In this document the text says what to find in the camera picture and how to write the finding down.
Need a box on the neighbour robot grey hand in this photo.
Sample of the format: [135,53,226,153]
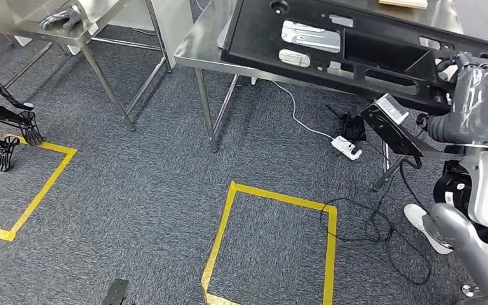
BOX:
[39,4,84,31]

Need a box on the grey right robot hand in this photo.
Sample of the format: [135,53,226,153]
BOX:
[435,51,488,147]

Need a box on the black plastic panel part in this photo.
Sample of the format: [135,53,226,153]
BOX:
[220,0,488,116]

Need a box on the stainless steel workbench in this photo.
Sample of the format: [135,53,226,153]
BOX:
[173,0,466,193]

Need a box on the stainless steel table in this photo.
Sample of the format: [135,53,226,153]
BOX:
[0,0,173,133]

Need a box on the white cabinet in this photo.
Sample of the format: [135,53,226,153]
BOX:
[107,0,195,71]

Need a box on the pale wooden board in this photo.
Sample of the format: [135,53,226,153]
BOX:
[378,0,429,10]

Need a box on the black router with antennas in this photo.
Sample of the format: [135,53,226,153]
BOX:
[326,104,368,143]

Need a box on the person's foot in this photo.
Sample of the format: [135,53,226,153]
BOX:
[403,204,454,255]

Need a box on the white power strip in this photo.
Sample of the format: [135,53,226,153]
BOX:
[331,135,363,161]

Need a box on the yellow floor tape square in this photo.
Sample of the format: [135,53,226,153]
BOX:
[200,180,338,305]

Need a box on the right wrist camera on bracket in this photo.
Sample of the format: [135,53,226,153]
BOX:
[360,93,466,161]

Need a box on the white power cable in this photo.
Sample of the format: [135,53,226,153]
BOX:
[271,79,336,142]

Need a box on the black floor cable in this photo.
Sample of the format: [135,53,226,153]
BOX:
[320,158,433,287]

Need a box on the black perforated metal bracket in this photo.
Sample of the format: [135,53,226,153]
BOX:
[100,278,132,305]

